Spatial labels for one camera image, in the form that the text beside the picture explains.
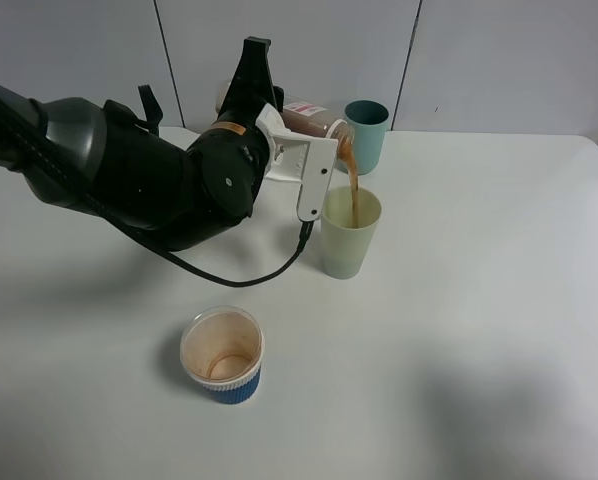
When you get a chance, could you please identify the drink bottle with pink label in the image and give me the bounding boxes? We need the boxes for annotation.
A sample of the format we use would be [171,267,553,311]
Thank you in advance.
[216,81,354,160]

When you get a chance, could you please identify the clear cup with blue sleeve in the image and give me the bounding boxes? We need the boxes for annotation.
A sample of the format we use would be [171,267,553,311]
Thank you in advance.
[179,306,265,405]

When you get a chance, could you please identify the black camera cable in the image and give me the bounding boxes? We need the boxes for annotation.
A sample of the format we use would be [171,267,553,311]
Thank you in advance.
[98,204,314,289]

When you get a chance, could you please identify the teal plastic cup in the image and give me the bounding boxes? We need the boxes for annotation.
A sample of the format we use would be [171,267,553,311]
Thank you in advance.
[344,100,389,175]

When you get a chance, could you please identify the light green plastic cup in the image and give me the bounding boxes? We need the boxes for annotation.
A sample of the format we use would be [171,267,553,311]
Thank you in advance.
[320,186,382,279]

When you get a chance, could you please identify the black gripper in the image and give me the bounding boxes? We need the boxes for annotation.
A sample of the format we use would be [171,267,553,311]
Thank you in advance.
[187,36,281,220]

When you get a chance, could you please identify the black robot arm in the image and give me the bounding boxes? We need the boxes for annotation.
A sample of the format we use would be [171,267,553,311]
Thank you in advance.
[0,37,281,252]

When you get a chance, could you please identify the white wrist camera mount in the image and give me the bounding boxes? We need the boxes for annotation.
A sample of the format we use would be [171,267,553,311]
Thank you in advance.
[255,104,338,222]

